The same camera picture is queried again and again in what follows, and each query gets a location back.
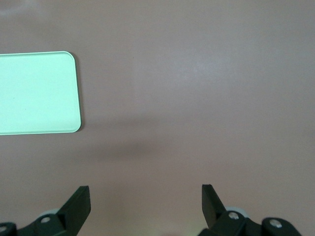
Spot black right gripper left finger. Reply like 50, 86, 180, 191
0, 185, 91, 236

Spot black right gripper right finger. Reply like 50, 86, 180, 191
199, 183, 301, 236

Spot brown table mat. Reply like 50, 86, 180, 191
0, 0, 315, 236

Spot light green rectangular tray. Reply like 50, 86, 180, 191
0, 51, 82, 136

